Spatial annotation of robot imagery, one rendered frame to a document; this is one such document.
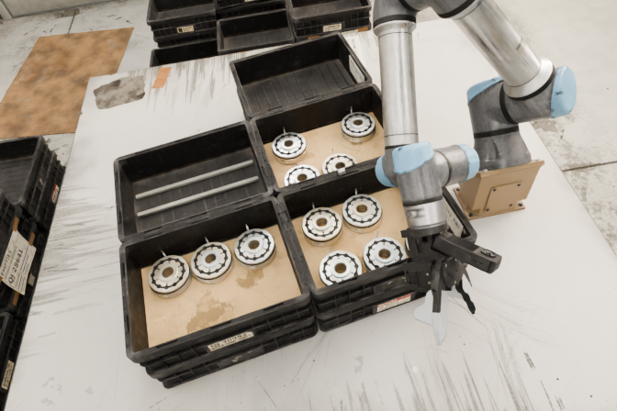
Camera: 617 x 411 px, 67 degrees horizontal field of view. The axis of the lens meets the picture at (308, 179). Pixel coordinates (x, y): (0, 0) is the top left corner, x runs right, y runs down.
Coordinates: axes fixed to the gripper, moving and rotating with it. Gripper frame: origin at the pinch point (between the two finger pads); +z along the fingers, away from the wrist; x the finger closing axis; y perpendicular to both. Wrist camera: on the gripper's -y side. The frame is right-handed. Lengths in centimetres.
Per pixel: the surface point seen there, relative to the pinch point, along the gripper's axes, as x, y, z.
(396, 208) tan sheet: -27.7, 26.2, -20.3
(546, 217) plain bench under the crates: -63, 1, -8
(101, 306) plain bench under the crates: 26, 91, -11
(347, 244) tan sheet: -13.5, 33.5, -14.7
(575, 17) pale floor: -278, 23, -97
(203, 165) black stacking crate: -5, 75, -44
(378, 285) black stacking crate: -8.2, 22.6, -5.7
